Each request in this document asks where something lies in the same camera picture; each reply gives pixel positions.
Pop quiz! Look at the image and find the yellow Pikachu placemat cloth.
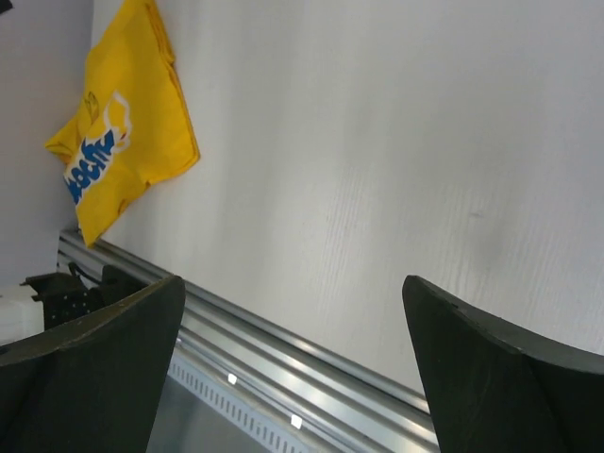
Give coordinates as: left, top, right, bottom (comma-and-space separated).
44, 1, 200, 246

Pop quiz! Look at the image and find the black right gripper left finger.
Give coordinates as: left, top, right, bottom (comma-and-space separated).
1, 276, 185, 452

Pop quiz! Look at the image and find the perforated cable duct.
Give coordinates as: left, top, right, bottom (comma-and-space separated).
165, 358, 308, 453

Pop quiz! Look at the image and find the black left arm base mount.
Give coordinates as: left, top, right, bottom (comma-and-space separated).
22, 261, 147, 330

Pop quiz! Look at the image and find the aluminium frame rail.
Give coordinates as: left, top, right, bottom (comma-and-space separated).
57, 228, 443, 453

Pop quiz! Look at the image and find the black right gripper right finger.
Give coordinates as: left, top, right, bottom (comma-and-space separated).
402, 276, 603, 452

